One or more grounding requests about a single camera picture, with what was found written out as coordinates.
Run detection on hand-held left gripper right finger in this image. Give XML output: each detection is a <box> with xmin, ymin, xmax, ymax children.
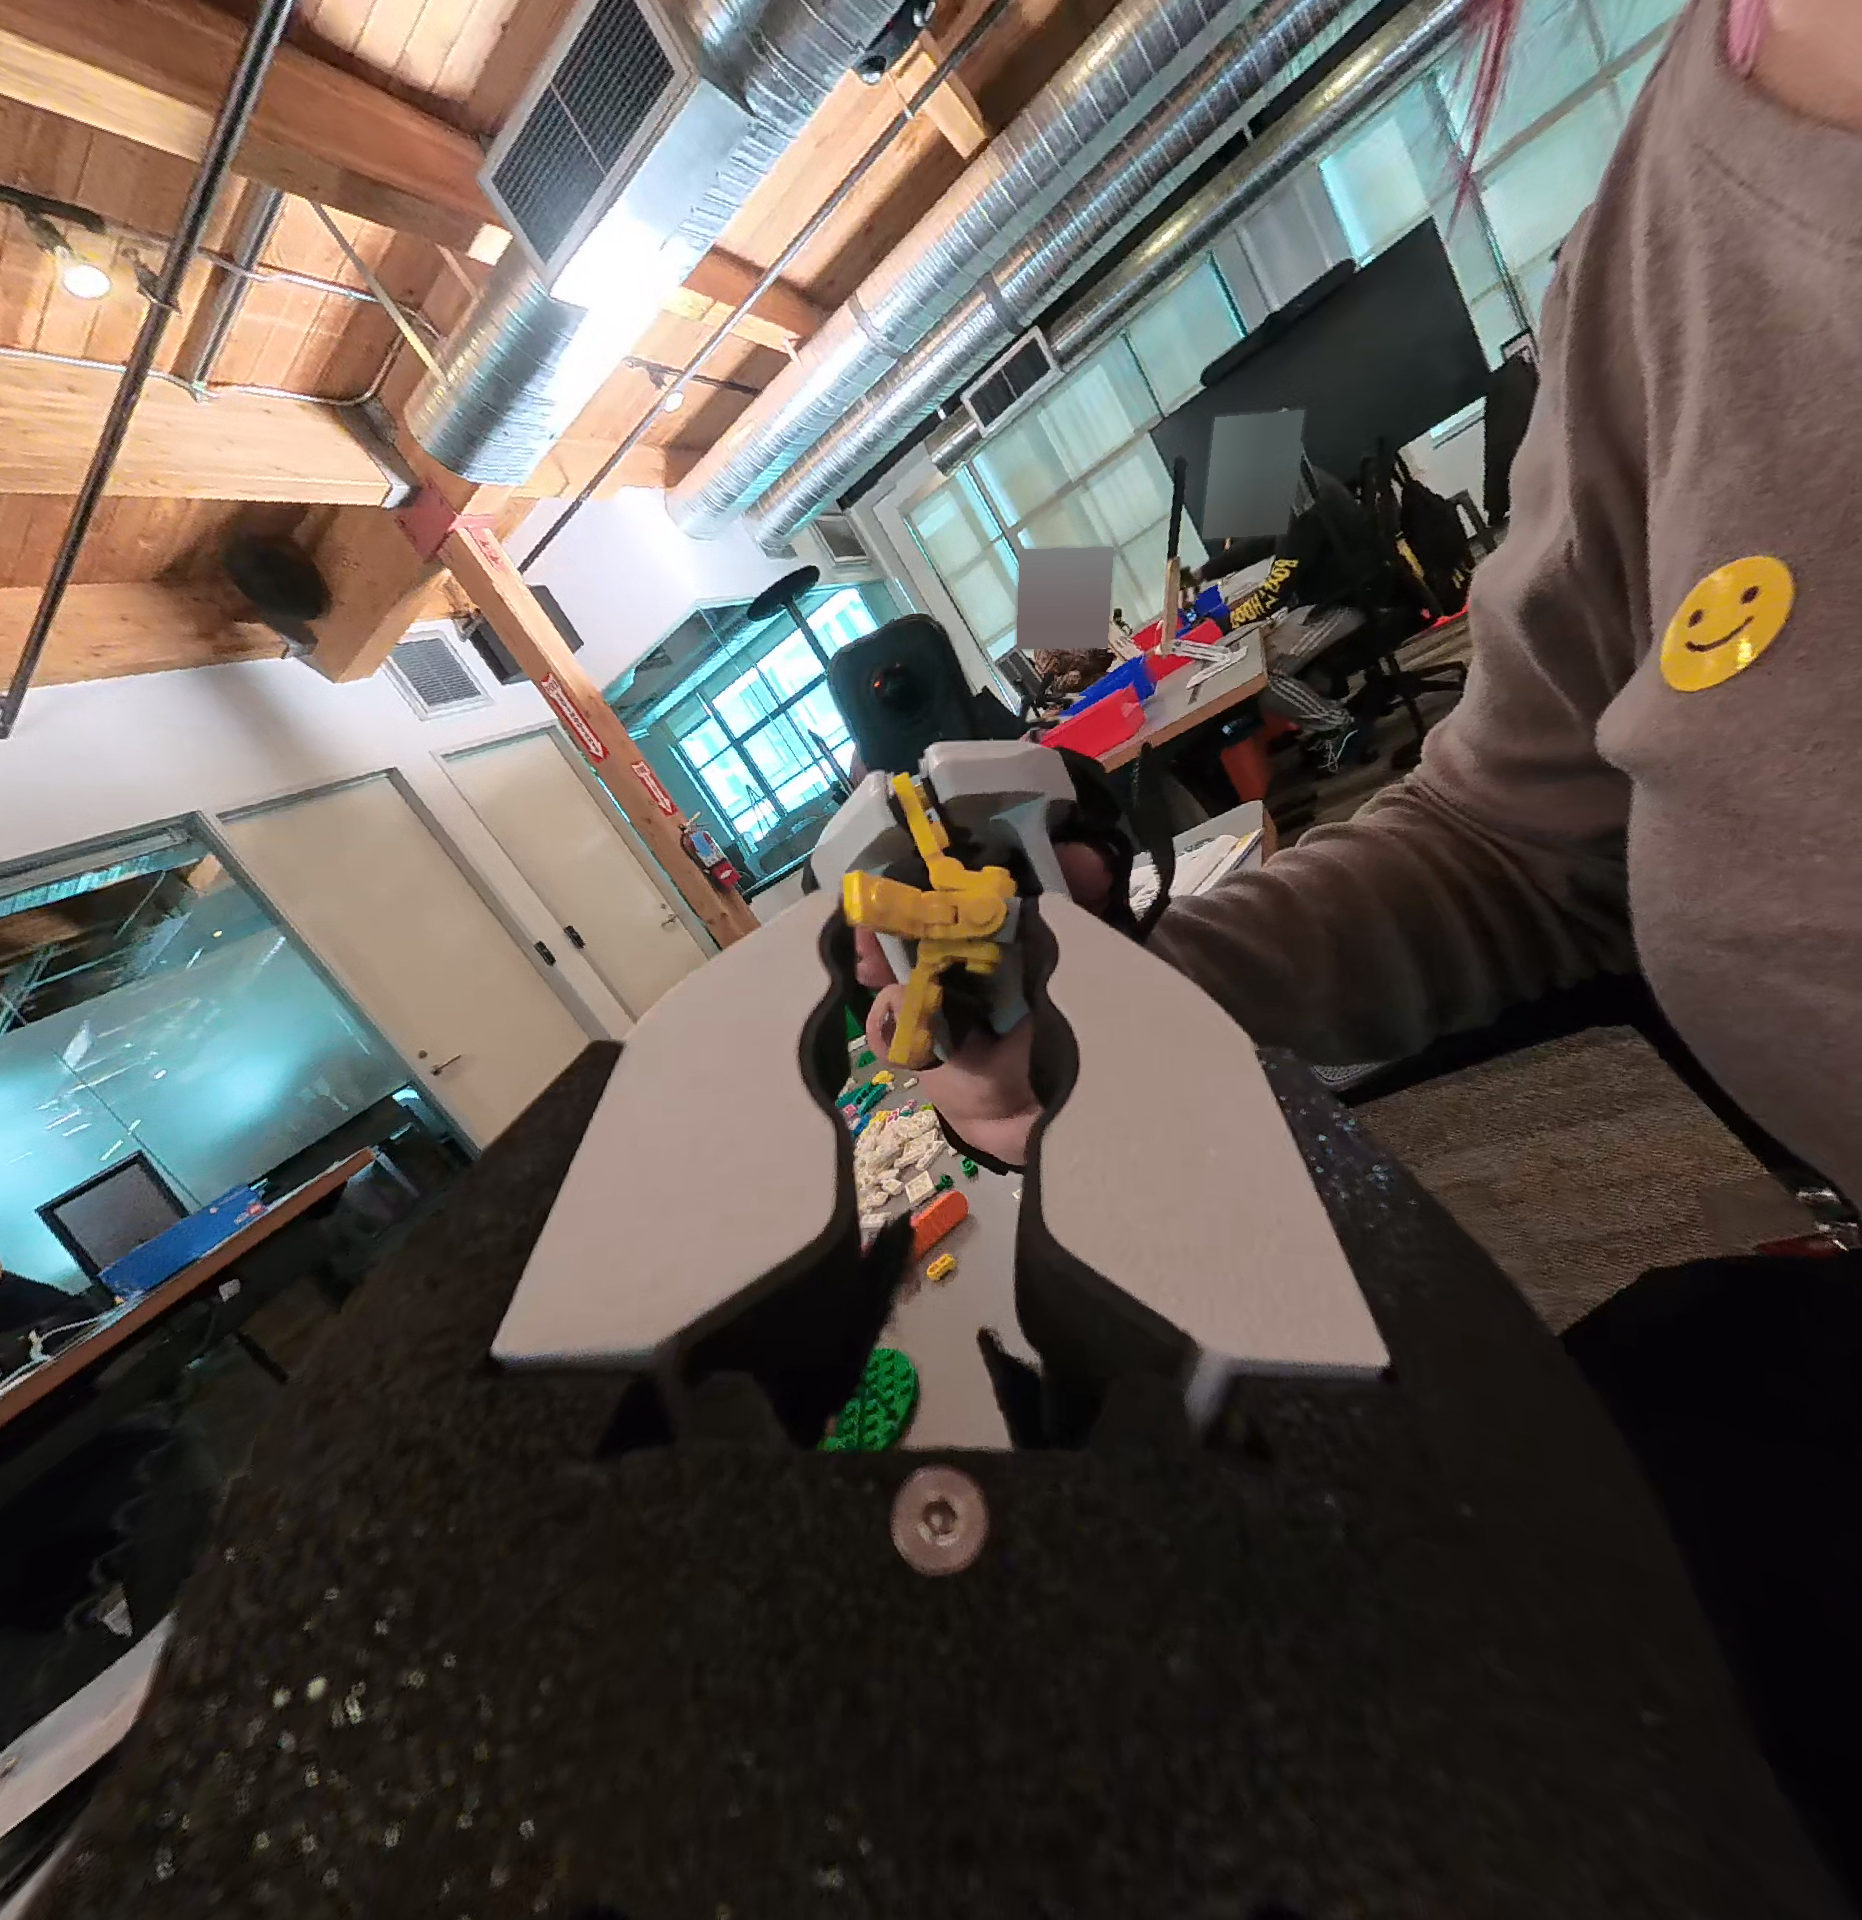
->
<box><xmin>1014</xmin><ymin>898</ymin><xmax>1394</xmax><ymax>1384</ymax></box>

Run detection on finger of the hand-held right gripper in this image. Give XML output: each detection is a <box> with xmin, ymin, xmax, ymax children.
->
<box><xmin>920</xmin><ymin>739</ymin><xmax>1091</xmax><ymax>903</ymax></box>
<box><xmin>803</xmin><ymin>771</ymin><xmax>934</xmax><ymax>900</ymax></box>

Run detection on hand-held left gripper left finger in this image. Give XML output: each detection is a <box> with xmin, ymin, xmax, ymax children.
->
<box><xmin>487</xmin><ymin>894</ymin><xmax>871</xmax><ymax>1384</ymax></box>

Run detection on yellow brick flower assembly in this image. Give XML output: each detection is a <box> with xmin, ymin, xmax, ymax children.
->
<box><xmin>839</xmin><ymin>771</ymin><xmax>1020</xmax><ymax>1071</ymax></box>

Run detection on person's right hand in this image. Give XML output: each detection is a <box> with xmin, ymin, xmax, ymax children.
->
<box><xmin>930</xmin><ymin>839</ymin><xmax>1118</xmax><ymax>1176</ymax></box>

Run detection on red storage bins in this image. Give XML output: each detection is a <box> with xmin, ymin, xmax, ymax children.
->
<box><xmin>1039</xmin><ymin>652</ymin><xmax>1225</xmax><ymax>757</ymax></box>

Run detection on pile of mixed bricks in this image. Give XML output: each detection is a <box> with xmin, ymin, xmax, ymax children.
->
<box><xmin>832</xmin><ymin>1058</ymin><xmax>952</xmax><ymax>1251</ymax></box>

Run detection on white door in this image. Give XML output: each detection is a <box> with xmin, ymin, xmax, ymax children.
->
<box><xmin>214</xmin><ymin>771</ymin><xmax>560</xmax><ymax>1102</ymax></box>
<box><xmin>433</xmin><ymin>723</ymin><xmax>675</xmax><ymax>1026</ymax></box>

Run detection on green brick plant model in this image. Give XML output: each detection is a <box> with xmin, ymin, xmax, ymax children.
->
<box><xmin>814</xmin><ymin>1342</ymin><xmax>925</xmax><ymax>1454</ymax></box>

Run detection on black office chair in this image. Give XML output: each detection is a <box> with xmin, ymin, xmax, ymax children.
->
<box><xmin>1282</xmin><ymin>450</ymin><xmax>1474</xmax><ymax>729</ymax></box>

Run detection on blue box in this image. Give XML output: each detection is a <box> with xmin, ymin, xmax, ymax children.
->
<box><xmin>94</xmin><ymin>1182</ymin><xmax>269</xmax><ymax>1304</ymax></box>

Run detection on wooden edged side table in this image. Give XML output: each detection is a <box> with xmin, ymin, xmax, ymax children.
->
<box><xmin>0</xmin><ymin>1145</ymin><xmax>381</xmax><ymax>1454</ymax></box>

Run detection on small black monitor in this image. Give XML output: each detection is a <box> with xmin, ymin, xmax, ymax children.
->
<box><xmin>33</xmin><ymin>1152</ymin><xmax>195</xmax><ymax>1281</ymax></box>

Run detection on ceiling vent grille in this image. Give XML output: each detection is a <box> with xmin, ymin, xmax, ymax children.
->
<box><xmin>477</xmin><ymin>0</ymin><xmax>710</xmax><ymax>291</ymax></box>

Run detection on black ceiling speaker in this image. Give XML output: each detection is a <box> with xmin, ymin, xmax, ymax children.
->
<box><xmin>214</xmin><ymin>530</ymin><xmax>336</xmax><ymax>652</ymax></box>

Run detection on person's brown sweater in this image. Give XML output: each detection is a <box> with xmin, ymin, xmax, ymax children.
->
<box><xmin>1447</xmin><ymin>0</ymin><xmax>1862</xmax><ymax>1241</ymax></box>

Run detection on yellow smiley sticker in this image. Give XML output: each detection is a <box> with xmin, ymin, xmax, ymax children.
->
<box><xmin>1657</xmin><ymin>552</ymin><xmax>1800</xmax><ymax>695</ymax></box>

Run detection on black ceiling pipe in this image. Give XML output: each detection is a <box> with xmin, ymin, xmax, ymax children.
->
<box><xmin>0</xmin><ymin>0</ymin><xmax>300</xmax><ymax>739</ymax></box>

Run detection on wooden post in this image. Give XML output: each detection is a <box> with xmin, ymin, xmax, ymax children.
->
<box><xmin>397</xmin><ymin>477</ymin><xmax>764</xmax><ymax>951</ymax></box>

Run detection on silver ventilation duct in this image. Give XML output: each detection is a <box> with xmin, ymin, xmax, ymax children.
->
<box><xmin>403</xmin><ymin>0</ymin><xmax>1473</xmax><ymax>555</ymax></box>

